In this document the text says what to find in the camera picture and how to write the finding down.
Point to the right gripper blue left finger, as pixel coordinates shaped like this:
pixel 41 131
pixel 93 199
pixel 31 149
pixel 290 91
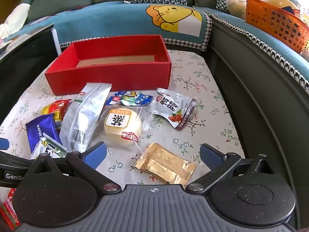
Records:
pixel 95 155

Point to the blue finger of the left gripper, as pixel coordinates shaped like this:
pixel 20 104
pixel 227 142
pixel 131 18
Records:
pixel 4 144

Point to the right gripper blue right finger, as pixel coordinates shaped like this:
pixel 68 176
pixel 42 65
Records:
pixel 211 156

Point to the white silver snack packet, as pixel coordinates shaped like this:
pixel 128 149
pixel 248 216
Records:
pixel 82 116

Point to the round bun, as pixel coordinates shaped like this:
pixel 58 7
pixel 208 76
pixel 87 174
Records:
pixel 122 127

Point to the green white Kaprons wafer packet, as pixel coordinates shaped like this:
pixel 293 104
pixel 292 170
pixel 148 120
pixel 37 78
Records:
pixel 48 145

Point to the blue wafer biscuit packet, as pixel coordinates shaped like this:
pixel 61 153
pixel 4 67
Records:
pixel 42 124

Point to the gold foil snack packet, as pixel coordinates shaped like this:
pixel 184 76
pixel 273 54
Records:
pixel 165 166

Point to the red yellow snack packet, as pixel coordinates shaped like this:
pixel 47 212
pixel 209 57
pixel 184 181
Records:
pixel 58 108

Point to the white duck neck snack packet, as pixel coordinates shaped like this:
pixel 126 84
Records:
pixel 174 107

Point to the red crown spicy strip packet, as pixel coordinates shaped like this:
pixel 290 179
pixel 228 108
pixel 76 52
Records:
pixel 8 213

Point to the blue sausage snack packet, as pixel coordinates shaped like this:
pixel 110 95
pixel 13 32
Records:
pixel 129 98

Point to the dark green sofa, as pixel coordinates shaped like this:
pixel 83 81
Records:
pixel 265 86

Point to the black side table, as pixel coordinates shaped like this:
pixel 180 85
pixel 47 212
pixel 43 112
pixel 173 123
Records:
pixel 22 60

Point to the red cardboard box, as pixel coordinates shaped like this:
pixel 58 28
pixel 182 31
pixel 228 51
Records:
pixel 138 62

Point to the teal lion sofa cover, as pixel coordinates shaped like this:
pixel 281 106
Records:
pixel 119 18

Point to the orange plastic basket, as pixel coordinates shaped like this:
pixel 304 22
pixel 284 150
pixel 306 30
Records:
pixel 277 22

